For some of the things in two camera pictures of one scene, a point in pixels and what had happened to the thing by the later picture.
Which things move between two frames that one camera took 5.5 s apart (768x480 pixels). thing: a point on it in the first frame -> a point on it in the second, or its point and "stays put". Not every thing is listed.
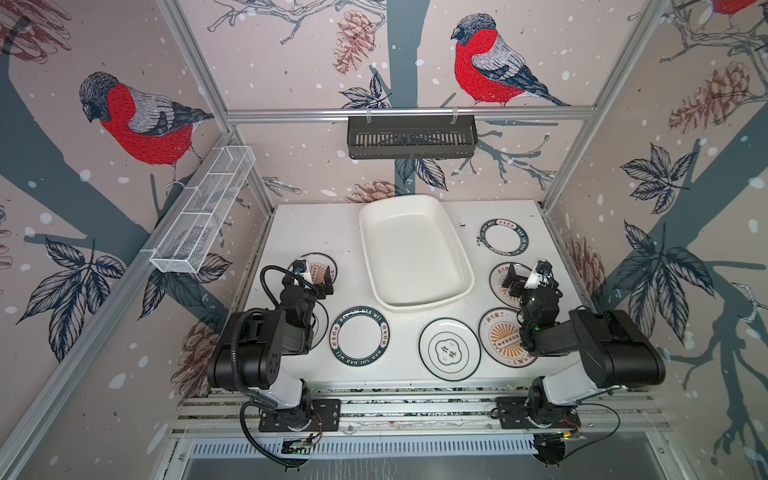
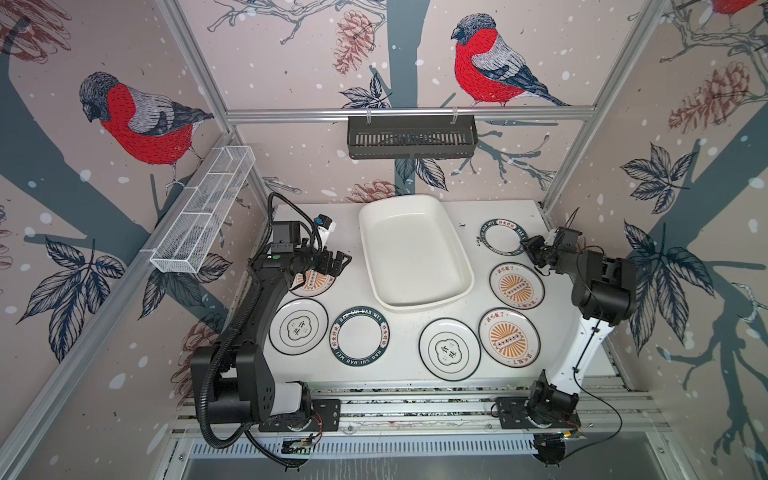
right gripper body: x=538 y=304 -> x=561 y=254
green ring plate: x=505 y=236 stays put
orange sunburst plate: x=499 y=338 stays put
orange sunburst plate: x=497 y=278 stays put
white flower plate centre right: x=450 y=349 stays put
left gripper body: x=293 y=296 -> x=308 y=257
